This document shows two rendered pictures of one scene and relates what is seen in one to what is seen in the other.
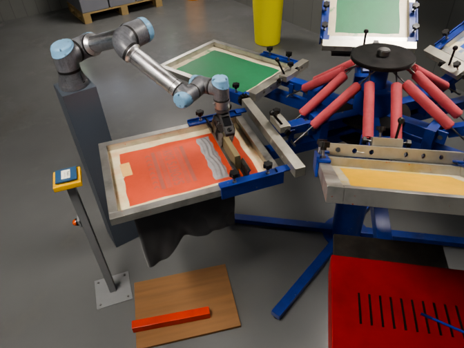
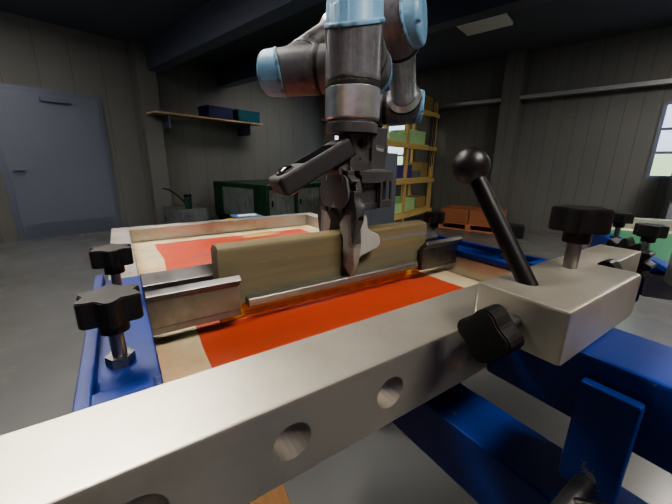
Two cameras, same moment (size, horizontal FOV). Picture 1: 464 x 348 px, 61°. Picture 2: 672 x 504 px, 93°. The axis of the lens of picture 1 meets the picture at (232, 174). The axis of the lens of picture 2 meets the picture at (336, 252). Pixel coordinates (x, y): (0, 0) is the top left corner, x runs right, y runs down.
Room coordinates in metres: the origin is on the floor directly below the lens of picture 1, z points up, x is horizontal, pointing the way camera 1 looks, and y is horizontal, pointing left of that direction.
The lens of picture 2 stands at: (1.46, -0.42, 1.15)
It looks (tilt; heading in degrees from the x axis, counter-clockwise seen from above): 15 degrees down; 73
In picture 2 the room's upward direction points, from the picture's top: 1 degrees clockwise
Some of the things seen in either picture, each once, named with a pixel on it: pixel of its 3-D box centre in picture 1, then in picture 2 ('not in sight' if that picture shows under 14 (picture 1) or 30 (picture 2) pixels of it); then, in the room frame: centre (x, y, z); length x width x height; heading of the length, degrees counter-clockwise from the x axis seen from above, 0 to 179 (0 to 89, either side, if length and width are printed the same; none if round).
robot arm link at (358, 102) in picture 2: (221, 103); (351, 108); (1.62, 0.03, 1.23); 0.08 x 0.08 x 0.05
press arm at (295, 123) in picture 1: (289, 128); (642, 392); (1.70, -0.31, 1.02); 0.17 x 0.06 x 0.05; 107
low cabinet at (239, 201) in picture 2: not in sight; (281, 200); (2.31, 6.57, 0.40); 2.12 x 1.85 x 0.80; 32
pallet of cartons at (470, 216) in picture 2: not in sight; (472, 218); (5.71, 4.66, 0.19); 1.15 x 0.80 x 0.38; 122
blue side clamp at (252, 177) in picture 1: (251, 181); (124, 345); (1.34, -0.09, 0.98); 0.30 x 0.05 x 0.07; 107
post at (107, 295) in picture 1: (92, 241); not in sight; (1.48, 0.80, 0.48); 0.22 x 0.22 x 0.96; 17
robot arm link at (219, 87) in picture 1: (219, 88); (354, 44); (1.62, 0.03, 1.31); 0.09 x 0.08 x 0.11; 58
